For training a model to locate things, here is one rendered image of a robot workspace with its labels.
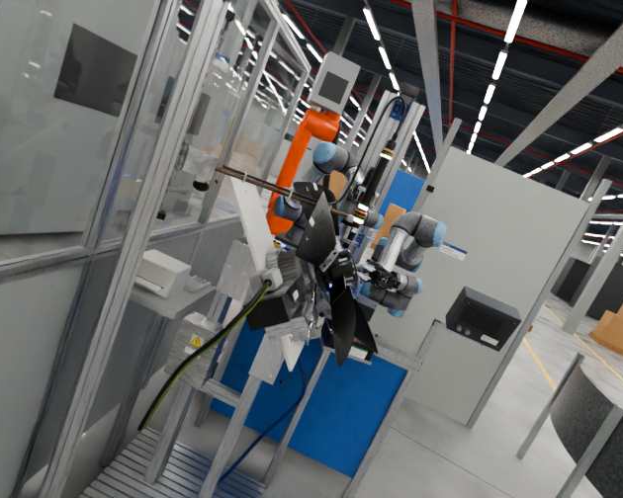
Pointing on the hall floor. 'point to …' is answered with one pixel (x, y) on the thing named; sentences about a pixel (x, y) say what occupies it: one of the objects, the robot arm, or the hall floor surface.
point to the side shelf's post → (133, 388)
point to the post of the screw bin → (295, 417)
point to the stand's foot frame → (191, 483)
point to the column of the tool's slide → (135, 238)
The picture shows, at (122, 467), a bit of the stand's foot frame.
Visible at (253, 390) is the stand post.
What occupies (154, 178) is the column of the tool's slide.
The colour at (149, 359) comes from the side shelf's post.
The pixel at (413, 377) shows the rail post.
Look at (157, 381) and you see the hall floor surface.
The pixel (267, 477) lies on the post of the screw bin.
